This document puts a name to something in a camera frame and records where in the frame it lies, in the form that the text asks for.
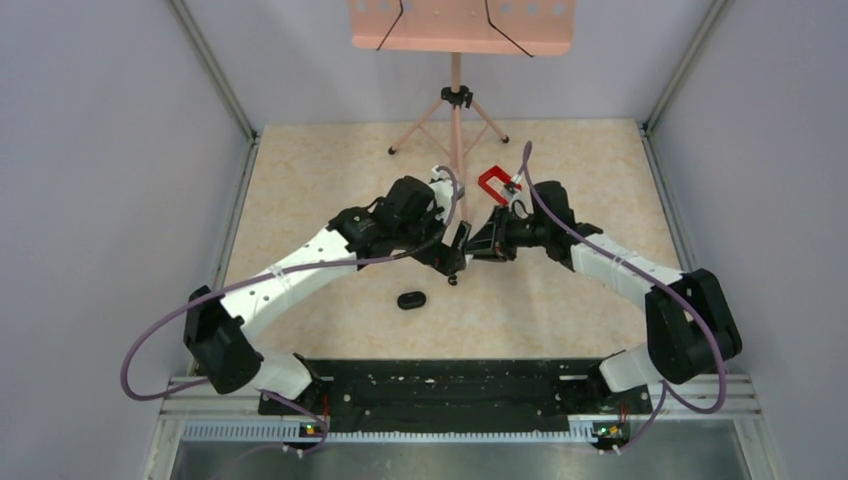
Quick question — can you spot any black oval case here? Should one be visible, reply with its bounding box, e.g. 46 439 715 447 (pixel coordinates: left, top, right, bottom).
396 291 427 311

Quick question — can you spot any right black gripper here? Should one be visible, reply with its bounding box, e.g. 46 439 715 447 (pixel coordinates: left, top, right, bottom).
464 204 550 262

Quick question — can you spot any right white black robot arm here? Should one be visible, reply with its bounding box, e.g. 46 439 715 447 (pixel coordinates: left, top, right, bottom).
466 181 743 412

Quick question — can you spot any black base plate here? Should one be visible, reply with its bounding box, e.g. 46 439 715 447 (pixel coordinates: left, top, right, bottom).
295 359 652 434

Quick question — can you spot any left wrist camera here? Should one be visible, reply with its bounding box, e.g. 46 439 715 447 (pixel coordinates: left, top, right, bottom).
428 165 465 201

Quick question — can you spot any red plastic tray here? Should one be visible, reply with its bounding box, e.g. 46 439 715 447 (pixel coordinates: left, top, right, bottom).
478 165 523 206

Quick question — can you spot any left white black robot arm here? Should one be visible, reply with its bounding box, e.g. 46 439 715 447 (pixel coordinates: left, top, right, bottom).
184 167 470 414

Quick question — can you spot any pink music stand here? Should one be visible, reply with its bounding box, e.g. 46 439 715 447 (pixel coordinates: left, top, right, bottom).
347 0 576 233

